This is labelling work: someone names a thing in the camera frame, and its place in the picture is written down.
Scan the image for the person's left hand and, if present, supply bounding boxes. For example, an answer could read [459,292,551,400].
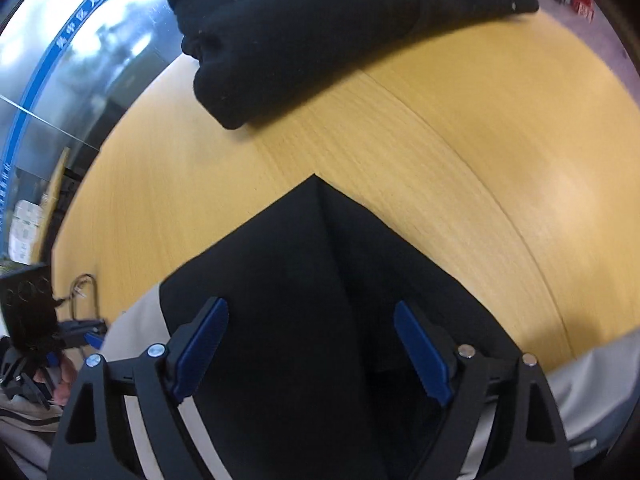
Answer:
[49,354,78,406]

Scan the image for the beige and black jacket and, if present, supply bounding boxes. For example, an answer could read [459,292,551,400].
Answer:
[0,173,640,480]

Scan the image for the black folded garment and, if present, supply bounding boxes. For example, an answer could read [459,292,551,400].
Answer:
[167,0,539,130]

